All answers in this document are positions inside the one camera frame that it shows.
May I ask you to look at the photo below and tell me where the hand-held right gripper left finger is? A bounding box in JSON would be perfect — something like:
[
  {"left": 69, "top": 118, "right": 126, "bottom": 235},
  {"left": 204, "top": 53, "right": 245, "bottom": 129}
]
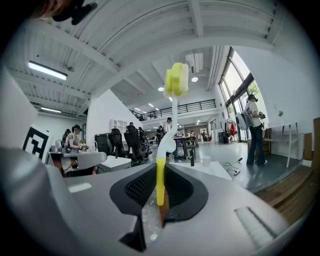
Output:
[{"left": 0, "top": 147, "right": 158, "bottom": 256}]

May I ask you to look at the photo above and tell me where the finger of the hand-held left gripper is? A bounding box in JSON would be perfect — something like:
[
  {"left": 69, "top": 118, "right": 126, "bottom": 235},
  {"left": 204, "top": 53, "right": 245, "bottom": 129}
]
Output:
[{"left": 61, "top": 150, "right": 108, "bottom": 174}]

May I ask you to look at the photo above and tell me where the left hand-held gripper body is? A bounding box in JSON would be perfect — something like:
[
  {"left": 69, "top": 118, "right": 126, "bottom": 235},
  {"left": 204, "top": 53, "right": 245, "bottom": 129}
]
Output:
[{"left": 0, "top": 66, "right": 64, "bottom": 178}]

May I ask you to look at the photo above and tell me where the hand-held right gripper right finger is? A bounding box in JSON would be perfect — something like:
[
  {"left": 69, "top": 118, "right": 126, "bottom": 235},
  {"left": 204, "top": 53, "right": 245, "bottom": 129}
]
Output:
[{"left": 149, "top": 162, "right": 302, "bottom": 256}]

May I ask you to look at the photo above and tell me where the yellow sponge brush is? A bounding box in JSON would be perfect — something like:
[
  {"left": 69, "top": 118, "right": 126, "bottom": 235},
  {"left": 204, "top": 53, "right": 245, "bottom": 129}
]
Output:
[{"left": 155, "top": 62, "right": 190, "bottom": 207}]

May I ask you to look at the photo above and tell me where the black office chair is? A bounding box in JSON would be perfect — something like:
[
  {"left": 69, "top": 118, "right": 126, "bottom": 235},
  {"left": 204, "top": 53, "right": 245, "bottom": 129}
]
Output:
[
  {"left": 124, "top": 129, "right": 153, "bottom": 165},
  {"left": 109, "top": 128, "right": 129, "bottom": 161}
]

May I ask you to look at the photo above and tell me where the long ceiling tube light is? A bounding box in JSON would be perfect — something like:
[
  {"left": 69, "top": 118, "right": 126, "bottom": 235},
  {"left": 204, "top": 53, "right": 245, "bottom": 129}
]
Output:
[
  {"left": 39, "top": 106, "right": 62, "bottom": 114},
  {"left": 27, "top": 61, "right": 68, "bottom": 81}
]

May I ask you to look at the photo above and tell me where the white shelf cabinet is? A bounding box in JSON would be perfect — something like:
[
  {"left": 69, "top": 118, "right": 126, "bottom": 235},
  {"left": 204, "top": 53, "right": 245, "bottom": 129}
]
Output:
[{"left": 109, "top": 118, "right": 127, "bottom": 136}]

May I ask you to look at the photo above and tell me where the wooden plank platform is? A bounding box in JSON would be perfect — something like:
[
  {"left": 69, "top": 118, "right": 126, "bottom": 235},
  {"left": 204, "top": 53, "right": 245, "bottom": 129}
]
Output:
[{"left": 252, "top": 164, "right": 316, "bottom": 226}]

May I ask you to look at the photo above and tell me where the black-legged work table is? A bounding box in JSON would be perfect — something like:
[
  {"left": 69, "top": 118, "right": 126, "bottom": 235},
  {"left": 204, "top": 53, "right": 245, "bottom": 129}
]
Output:
[{"left": 172, "top": 134, "right": 200, "bottom": 161}]

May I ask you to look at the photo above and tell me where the clothes rack with red garment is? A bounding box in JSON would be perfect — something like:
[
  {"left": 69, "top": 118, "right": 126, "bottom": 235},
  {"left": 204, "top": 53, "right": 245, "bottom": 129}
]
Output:
[{"left": 223, "top": 117, "right": 237, "bottom": 144}]

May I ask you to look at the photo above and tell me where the white round backpack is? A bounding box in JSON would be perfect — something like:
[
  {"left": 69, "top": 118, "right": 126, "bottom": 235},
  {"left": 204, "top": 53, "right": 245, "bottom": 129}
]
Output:
[{"left": 235, "top": 111, "right": 249, "bottom": 131}]

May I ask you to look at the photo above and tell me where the black metal railing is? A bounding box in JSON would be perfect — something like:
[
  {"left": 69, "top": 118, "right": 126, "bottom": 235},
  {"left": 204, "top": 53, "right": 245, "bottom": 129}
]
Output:
[{"left": 129, "top": 99, "right": 217, "bottom": 122}]

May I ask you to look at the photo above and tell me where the large glass window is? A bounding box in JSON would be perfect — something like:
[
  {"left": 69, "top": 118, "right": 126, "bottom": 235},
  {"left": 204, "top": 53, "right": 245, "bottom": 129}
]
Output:
[{"left": 218, "top": 47, "right": 264, "bottom": 141}]

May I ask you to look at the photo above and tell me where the thin floor cable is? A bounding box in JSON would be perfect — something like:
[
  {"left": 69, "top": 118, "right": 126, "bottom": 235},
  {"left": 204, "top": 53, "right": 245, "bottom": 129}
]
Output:
[{"left": 219, "top": 156, "right": 244, "bottom": 176}]

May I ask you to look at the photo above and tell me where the black head-worn camera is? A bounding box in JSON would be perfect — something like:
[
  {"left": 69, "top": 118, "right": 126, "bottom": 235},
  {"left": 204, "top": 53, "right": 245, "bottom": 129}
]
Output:
[{"left": 52, "top": 0, "right": 98, "bottom": 26}]

